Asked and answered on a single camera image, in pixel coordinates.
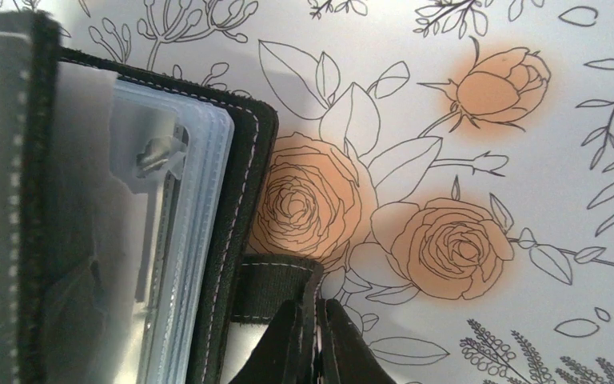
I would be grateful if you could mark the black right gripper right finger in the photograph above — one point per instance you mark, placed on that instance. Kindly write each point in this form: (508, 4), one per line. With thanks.
(343, 356)

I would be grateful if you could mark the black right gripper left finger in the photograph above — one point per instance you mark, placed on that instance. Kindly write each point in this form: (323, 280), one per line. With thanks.
(284, 353)

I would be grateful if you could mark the black card holder wallet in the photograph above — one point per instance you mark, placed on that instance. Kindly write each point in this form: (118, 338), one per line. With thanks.
(126, 198)

